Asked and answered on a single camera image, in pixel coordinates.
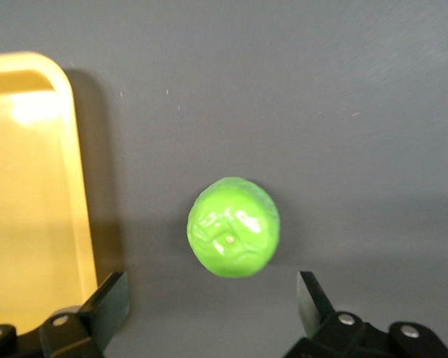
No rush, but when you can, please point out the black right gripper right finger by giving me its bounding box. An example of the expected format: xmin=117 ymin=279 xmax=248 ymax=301
xmin=283 ymin=270 xmax=395 ymax=358

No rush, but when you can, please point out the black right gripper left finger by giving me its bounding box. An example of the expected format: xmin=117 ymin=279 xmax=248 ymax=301
xmin=39 ymin=271 xmax=131 ymax=358

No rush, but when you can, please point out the yellow plastic tray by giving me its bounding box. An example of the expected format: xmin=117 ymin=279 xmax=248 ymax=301
xmin=0 ymin=51 xmax=99 ymax=336

